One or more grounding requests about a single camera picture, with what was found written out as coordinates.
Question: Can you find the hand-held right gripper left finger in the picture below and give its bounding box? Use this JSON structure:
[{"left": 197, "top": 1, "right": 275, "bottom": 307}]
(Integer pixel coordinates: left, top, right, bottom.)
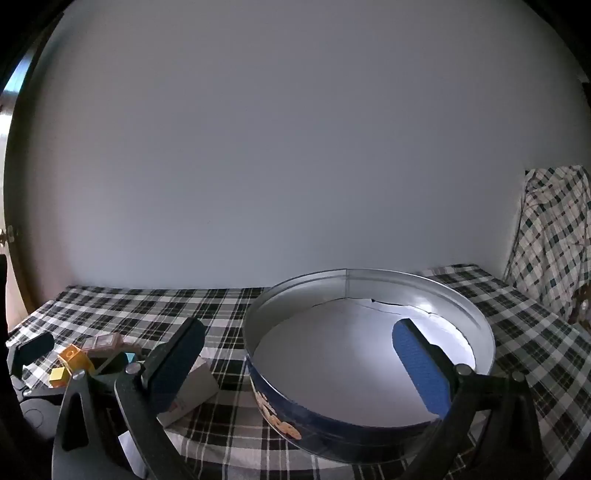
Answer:
[{"left": 51, "top": 318, "right": 206, "bottom": 480}]

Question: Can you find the round blue cookie tin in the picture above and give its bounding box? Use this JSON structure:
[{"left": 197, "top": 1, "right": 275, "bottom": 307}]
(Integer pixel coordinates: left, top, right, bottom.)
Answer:
[{"left": 243, "top": 268, "right": 496, "bottom": 462}]

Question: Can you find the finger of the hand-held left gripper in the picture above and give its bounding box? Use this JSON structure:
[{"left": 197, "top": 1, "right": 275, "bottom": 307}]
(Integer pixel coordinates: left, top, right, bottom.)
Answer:
[
  {"left": 6, "top": 331, "right": 56, "bottom": 393},
  {"left": 69, "top": 352, "right": 137, "bottom": 393}
]

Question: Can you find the plain white toy block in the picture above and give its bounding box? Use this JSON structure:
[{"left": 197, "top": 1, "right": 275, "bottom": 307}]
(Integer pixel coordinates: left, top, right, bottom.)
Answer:
[{"left": 117, "top": 431, "right": 151, "bottom": 477}]

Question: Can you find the white paper liner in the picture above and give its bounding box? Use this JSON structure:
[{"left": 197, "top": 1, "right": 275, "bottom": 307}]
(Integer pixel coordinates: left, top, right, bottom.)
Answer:
[{"left": 254, "top": 298, "right": 474, "bottom": 428}]

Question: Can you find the plaid bed sheet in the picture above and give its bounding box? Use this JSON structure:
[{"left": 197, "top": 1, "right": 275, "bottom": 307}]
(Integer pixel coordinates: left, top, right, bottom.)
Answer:
[{"left": 7, "top": 263, "right": 591, "bottom": 480}]

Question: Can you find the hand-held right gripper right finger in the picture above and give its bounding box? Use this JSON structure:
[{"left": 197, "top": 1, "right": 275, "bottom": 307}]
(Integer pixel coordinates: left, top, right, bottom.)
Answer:
[{"left": 392, "top": 318, "right": 551, "bottom": 480}]

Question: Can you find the door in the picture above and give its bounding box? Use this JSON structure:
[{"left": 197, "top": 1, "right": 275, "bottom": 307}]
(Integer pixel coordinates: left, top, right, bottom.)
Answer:
[{"left": 0, "top": 41, "right": 35, "bottom": 333}]

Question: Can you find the yellow studded toy block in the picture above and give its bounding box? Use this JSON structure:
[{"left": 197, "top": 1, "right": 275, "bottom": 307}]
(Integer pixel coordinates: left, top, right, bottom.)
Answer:
[{"left": 58, "top": 344, "right": 96, "bottom": 376}]

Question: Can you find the white picture toy block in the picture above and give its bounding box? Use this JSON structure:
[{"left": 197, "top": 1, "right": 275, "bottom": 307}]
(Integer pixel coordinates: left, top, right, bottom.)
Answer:
[{"left": 157, "top": 357, "right": 219, "bottom": 428}]

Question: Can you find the plaid draped cloth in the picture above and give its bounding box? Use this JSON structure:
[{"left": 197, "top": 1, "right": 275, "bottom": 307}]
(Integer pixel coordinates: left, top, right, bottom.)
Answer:
[{"left": 503, "top": 165, "right": 591, "bottom": 324}]

